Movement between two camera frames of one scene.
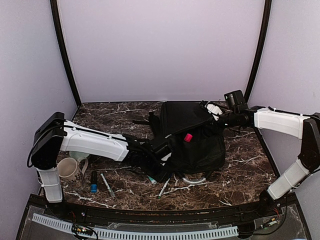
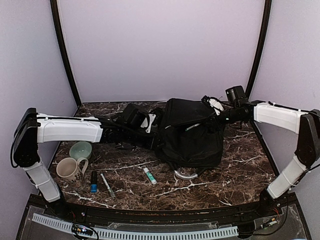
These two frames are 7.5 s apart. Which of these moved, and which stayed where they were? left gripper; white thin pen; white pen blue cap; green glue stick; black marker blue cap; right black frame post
Moved: white pen blue cap; left gripper
Stayed: black marker blue cap; green glue stick; right black frame post; white thin pen
